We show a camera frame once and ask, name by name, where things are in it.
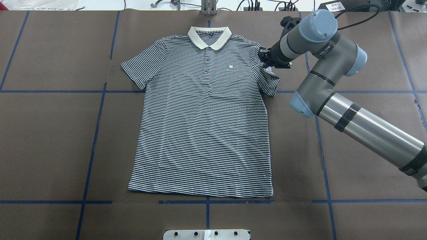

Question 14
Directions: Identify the black box with white label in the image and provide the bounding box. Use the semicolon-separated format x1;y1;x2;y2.
315;0;370;12

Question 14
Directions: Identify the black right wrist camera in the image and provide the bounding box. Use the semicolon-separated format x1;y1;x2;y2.
280;16;302;39

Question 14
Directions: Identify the grey aluminium frame post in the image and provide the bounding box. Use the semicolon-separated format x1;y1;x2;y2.
201;0;218;16

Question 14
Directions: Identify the navy white striped polo shirt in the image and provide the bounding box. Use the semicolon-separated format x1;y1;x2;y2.
121;26;280;198

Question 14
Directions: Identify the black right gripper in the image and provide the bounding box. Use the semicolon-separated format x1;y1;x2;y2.
258;44;292;69

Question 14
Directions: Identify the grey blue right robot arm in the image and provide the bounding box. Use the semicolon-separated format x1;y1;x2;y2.
258;9;427;190

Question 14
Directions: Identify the clear plastic bag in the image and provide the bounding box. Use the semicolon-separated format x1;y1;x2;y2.
1;0;78;11

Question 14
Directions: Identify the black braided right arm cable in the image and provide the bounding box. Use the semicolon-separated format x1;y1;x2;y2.
335;3;381;27

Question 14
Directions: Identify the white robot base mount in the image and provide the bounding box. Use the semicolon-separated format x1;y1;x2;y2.
163;229;251;240

